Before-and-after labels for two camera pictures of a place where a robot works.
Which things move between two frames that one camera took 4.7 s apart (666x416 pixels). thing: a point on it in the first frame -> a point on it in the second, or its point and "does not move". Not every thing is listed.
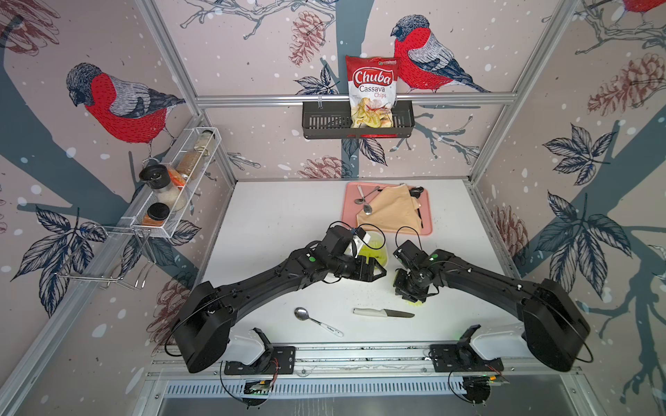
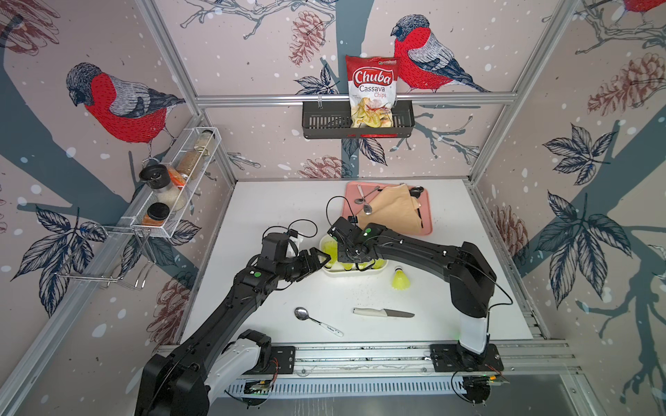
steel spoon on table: (302, 314) does not move
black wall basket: (332, 120) does not move
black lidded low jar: (156, 214) does not move
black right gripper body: (407, 286) -> (344, 256)
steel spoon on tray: (367, 208) does not move
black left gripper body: (356, 269) -> (302, 266)
